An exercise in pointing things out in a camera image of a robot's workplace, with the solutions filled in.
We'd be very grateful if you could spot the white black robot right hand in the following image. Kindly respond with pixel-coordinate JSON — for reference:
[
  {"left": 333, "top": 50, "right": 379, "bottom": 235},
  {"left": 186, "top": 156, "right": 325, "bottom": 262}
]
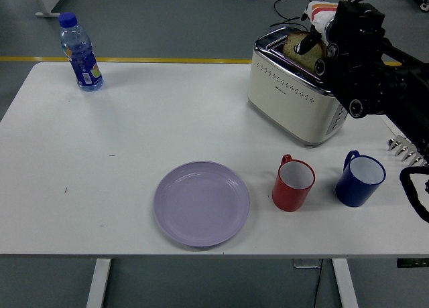
[{"left": 294, "top": 0, "right": 339, "bottom": 55}]

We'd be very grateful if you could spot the seeded bread slice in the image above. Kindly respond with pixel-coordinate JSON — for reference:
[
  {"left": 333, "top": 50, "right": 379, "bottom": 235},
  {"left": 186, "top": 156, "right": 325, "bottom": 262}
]
[{"left": 282, "top": 31, "right": 328, "bottom": 70}]

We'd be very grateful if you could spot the cream and chrome toaster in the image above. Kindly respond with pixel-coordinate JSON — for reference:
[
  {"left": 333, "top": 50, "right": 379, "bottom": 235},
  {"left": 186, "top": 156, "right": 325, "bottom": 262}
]
[{"left": 247, "top": 26, "right": 349, "bottom": 149}]

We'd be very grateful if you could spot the purple round plate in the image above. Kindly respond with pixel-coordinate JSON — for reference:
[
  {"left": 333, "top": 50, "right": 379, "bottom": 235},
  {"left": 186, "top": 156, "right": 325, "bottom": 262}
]
[{"left": 153, "top": 160, "right": 251, "bottom": 248}]

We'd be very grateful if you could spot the silver metal toast rack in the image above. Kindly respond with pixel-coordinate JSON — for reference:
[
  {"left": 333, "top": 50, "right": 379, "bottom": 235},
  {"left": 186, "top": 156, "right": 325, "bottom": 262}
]
[{"left": 387, "top": 135, "right": 426, "bottom": 165}]

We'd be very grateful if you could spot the blue mug white inside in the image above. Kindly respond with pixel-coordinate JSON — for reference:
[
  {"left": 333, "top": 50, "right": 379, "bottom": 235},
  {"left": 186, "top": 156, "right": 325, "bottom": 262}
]
[{"left": 334, "top": 149, "right": 387, "bottom": 208}]

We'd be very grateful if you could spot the red mug white inside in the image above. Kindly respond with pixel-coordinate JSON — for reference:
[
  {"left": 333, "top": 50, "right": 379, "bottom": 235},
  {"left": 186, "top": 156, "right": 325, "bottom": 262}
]
[{"left": 271, "top": 153, "right": 316, "bottom": 213}]

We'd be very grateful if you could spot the clear water bottle blue label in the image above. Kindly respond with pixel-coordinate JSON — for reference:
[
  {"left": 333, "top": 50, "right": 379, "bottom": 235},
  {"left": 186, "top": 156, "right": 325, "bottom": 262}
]
[{"left": 58, "top": 12, "right": 105, "bottom": 93}]

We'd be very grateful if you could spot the grey box under table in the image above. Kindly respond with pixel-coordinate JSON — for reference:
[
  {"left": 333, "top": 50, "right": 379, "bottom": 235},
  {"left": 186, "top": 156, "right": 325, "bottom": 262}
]
[{"left": 293, "top": 258, "right": 323, "bottom": 268}]

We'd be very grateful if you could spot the white table leg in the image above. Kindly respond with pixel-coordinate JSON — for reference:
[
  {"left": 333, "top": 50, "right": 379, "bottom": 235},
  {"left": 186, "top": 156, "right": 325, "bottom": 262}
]
[
  {"left": 331, "top": 258, "right": 360, "bottom": 308},
  {"left": 85, "top": 258, "right": 112, "bottom": 308}
]

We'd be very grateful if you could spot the white background desk leg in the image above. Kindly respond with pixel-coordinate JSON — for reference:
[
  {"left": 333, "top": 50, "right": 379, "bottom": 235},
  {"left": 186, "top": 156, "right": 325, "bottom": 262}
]
[{"left": 29, "top": 0, "right": 62, "bottom": 18}]

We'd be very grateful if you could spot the black floor cable with plug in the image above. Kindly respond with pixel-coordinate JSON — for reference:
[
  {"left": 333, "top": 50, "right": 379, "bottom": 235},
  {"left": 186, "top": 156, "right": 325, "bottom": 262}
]
[{"left": 269, "top": 0, "right": 304, "bottom": 29}]

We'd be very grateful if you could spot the black cable under table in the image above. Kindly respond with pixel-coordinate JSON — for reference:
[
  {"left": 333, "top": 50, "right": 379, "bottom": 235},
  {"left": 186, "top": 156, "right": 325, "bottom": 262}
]
[{"left": 313, "top": 259, "right": 323, "bottom": 308}]

